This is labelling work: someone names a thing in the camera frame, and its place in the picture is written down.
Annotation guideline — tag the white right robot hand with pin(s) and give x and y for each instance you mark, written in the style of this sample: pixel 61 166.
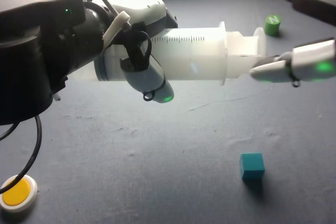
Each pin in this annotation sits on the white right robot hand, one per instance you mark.
pixel 309 58

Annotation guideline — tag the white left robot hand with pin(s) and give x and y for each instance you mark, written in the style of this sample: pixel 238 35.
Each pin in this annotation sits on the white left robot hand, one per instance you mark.
pixel 141 9

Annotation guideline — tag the large clear plastic syringe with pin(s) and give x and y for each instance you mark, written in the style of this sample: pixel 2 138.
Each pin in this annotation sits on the large clear plastic syringe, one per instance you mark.
pixel 197 58

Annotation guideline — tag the green cylinder block with N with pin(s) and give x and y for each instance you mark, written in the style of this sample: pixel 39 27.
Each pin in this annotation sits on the green cylinder block with N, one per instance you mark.
pixel 273 26

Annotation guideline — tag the teal cube block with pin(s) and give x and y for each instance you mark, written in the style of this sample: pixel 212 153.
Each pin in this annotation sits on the teal cube block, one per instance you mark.
pixel 252 166

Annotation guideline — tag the grey table cloth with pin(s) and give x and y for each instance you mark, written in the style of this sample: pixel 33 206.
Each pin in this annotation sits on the grey table cloth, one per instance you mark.
pixel 157 155

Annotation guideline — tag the yellow button with white rim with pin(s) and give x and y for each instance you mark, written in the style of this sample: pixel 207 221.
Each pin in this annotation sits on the yellow button with white rim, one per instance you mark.
pixel 18 195

